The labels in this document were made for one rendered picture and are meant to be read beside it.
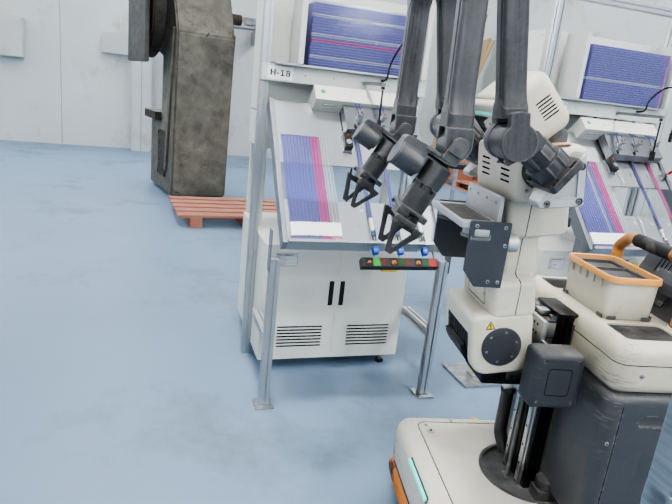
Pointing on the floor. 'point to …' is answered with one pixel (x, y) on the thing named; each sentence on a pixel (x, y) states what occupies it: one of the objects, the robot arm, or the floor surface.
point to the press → (188, 89)
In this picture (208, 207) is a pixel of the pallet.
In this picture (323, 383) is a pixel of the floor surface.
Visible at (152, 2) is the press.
